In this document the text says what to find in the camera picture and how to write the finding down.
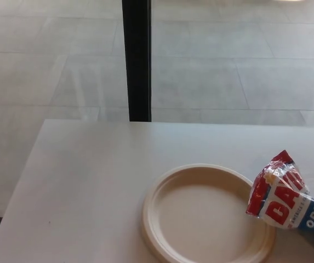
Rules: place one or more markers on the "black vertical window post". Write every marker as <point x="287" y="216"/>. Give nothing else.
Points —
<point x="137" y="60"/>

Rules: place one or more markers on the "beige round paper plate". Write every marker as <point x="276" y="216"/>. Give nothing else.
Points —
<point x="200" y="216"/>

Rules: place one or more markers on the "red white sunflower seed bag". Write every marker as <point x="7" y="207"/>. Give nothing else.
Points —
<point x="280" y="211"/>

